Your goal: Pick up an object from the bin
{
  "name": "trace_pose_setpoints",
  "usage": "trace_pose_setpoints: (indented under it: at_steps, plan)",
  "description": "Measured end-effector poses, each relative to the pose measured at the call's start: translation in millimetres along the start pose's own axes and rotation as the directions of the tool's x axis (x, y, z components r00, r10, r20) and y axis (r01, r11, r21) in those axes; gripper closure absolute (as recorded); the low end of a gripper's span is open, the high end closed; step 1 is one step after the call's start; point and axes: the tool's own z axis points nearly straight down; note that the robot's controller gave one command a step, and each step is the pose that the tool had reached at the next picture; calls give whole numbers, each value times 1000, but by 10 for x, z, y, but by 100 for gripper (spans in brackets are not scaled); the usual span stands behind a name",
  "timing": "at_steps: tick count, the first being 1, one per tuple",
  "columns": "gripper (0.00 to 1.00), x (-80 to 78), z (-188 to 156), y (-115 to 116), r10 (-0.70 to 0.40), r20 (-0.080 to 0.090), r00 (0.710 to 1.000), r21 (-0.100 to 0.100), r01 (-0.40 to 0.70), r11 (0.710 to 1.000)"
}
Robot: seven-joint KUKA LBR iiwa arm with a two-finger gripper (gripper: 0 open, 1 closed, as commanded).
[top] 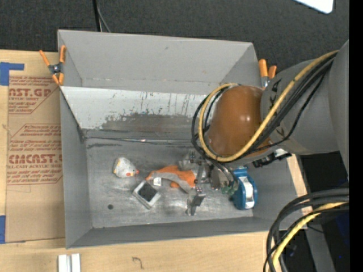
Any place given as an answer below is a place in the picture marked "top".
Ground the orange and grey cloth toy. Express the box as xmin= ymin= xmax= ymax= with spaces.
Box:
xmin=145 ymin=164 xmax=198 ymax=194

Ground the black cylinder on white bracket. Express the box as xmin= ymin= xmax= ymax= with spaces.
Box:
xmin=251 ymin=148 xmax=292 ymax=169

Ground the grey metal bin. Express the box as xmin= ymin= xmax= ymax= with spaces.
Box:
xmin=57 ymin=29 xmax=298 ymax=249

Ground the white square frame, black centre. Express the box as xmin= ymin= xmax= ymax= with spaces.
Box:
xmin=132 ymin=180 xmax=162 ymax=210

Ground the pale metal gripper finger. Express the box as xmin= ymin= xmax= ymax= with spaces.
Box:
xmin=178 ymin=149 xmax=203 ymax=171
xmin=185 ymin=186 xmax=206 ymax=216

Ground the brown cardboard board, red print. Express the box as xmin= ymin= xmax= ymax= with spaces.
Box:
xmin=0 ymin=49 xmax=66 ymax=243

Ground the blue and white tape dispenser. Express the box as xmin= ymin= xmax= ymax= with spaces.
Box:
xmin=229 ymin=165 xmax=259 ymax=211

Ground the white toy chicken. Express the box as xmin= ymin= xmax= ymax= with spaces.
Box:
xmin=112 ymin=156 xmax=140 ymax=179

